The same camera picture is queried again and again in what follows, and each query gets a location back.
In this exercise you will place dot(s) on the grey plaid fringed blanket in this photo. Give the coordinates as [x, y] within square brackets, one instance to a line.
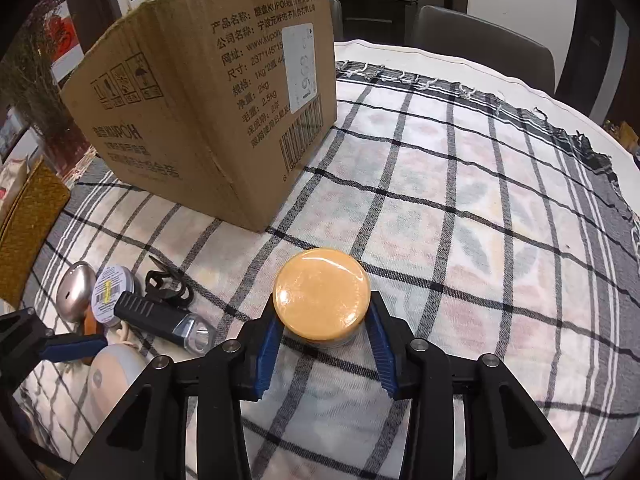
[450, 210]

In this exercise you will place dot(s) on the black folding clip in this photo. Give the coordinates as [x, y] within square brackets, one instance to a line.
[172, 292]

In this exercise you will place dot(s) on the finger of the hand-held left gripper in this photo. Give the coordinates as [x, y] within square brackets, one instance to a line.
[75, 347]

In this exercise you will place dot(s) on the dark interior door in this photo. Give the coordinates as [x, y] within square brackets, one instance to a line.
[600, 35]

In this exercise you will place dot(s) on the dried plant bunch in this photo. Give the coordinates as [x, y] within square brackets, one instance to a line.
[45, 110]

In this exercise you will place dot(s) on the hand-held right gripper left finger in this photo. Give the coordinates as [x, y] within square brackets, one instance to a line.
[265, 355]

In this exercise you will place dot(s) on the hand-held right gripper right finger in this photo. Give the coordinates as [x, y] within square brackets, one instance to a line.
[384, 355]

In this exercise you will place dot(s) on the brown cardboard box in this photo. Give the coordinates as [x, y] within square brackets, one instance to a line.
[200, 110]

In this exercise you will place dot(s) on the red wall poster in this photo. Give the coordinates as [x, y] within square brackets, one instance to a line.
[62, 35]

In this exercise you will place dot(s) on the white printed bag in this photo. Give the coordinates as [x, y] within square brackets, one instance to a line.
[11, 185]

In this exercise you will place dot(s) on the silver oval metal piece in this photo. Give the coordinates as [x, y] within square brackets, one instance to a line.
[75, 290]

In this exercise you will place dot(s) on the round tin with orange lid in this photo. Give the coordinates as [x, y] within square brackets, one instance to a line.
[322, 290]

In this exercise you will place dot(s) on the small round labelled tin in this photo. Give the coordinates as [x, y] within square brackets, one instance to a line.
[112, 290]

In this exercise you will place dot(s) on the grey dining chair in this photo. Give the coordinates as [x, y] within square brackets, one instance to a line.
[335, 20]
[475, 40]

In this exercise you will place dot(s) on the beige round device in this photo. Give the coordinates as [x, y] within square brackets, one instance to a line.
[115, 385]

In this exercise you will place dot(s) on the woven straw mat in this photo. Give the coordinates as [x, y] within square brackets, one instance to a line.
[30, 225]

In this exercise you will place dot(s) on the brown wooden piece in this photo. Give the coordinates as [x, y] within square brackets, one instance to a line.
[92, 327]

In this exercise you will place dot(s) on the black flashlight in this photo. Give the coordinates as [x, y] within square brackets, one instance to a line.
[150, 310]

